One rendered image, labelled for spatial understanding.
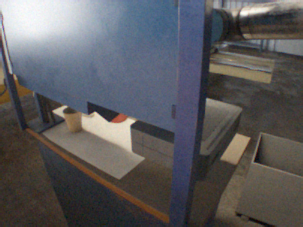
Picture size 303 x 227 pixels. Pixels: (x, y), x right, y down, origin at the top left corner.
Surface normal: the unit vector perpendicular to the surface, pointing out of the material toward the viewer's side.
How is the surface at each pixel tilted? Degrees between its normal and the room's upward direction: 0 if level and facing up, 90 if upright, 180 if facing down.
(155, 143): 90
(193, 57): 90
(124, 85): 90
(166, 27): 90
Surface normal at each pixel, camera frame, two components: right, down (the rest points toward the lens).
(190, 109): -0.58, 0.38
